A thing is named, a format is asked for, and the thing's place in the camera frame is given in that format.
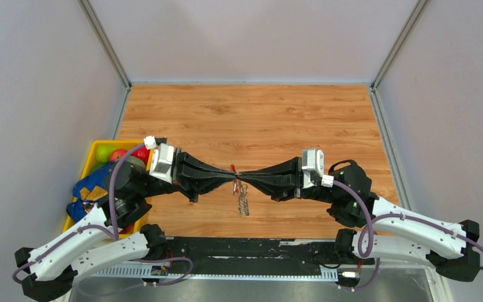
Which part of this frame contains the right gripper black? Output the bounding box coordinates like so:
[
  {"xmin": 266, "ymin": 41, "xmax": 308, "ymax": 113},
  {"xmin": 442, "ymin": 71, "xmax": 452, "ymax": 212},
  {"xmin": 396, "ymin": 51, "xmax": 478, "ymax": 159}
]
[{"xmin": 237, "ymin": 156, "xmax": 338, "ymax": 204}]

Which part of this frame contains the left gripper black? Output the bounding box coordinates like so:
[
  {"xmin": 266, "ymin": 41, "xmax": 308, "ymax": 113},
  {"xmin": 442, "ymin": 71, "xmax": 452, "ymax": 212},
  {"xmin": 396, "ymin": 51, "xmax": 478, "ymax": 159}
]
[{"xmin": 140, "ymin": 146, "xmax": 238, "ymax": 201}]

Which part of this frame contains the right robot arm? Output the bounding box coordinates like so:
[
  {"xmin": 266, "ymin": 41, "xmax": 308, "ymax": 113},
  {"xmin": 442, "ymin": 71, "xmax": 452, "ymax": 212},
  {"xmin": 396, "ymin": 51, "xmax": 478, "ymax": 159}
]
[{"xmin": 237, "ymin": 157, "xmax": 480, "ymax": 282}]

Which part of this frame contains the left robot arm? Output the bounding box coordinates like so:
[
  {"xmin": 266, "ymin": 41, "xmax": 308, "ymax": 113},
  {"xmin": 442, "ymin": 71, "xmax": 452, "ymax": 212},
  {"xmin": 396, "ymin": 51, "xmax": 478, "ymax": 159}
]
[{"xmin": 13, "ymin": 143, "xmax": 237, "ymax": 301}]

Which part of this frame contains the red tomato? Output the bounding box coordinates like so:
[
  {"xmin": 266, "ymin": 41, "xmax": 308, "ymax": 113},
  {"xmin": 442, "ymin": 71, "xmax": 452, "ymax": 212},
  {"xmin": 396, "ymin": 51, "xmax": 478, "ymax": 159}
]
[{"xmin": 131, "ymin": 145, "xmax": 150, "ymax": 165}]

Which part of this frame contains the netted melon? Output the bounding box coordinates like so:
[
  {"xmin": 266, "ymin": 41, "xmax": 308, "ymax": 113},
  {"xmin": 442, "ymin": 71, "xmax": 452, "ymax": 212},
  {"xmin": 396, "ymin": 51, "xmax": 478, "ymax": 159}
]
[{"xmin": 125, "ymin": 155, "xmax": 146, "ymax": 169}]

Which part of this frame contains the red apple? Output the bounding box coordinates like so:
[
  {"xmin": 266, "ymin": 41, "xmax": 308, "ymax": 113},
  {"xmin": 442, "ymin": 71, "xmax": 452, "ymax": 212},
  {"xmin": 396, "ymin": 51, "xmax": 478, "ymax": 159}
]
[{"xmin": 109, "ymin": 148, "xmax": 127, "ymax": 162}]

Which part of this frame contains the yellow plastic bin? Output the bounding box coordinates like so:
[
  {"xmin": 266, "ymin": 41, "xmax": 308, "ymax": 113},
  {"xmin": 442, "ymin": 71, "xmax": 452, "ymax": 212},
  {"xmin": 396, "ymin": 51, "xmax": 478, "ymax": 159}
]
[{"xmin": 64, "ymin": 140, "xmax": 152, "ymax": 231}]

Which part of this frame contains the green apple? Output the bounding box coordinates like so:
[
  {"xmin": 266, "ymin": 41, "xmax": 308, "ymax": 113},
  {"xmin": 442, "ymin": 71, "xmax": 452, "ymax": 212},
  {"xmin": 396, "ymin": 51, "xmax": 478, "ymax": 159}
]
[{"xmin": 95, "ymin": 144, "xmax": 118, "ymax": 162}]

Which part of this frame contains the blue snack bag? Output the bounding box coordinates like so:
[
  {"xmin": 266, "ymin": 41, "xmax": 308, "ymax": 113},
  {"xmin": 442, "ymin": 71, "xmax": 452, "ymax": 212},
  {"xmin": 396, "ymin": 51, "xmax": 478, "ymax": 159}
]
[{"xmin": 66, "ymin": 162, "xmax": 114, "ymax": 222}]

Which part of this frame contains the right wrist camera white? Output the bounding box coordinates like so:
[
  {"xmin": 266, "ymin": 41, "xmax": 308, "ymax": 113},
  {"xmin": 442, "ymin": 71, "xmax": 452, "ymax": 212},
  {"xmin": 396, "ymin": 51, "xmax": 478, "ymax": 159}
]
[{"xmin": 301, "ymin": 148, "xmax": 334, "ymax": 189}]

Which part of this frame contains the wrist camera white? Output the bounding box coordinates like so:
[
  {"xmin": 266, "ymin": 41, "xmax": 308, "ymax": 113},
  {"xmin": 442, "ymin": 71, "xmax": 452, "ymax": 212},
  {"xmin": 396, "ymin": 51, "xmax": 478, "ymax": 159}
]
[
  {"xmin": 301, "ymin": 148, "xmax": 334, "ymax": 189},
  {"xmin": 143, "ymin": 136, "xmax": 175, "ymax": 184}
]

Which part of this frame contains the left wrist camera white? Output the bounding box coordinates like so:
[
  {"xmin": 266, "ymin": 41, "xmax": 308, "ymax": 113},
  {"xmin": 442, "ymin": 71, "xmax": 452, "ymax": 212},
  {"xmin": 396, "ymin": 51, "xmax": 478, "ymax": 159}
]
[{"xmin": 143, "ymin": 136, "xmax": 175, "ymax": 184}]

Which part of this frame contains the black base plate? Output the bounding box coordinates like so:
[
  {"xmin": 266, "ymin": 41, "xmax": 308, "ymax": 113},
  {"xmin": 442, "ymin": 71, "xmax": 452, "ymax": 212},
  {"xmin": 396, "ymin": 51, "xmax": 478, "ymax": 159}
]
[{"xmin": 144, "ymin": 237, "xmax": 360, "ymax": 272}]

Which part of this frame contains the white slotted cable duct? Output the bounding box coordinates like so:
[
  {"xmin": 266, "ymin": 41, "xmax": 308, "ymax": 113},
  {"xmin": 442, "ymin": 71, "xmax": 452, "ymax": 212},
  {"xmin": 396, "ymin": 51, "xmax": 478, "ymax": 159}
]
[{"xmin": 93, "ymin": 259, "xmax": 338, "ymax": 282}]

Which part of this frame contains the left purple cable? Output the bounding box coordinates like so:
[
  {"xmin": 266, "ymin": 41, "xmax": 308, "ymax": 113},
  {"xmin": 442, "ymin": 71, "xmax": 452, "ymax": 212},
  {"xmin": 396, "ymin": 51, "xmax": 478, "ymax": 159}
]
[{"xmin": 12, "ymin": 140, "xmax": 195, "ymax": 288}]

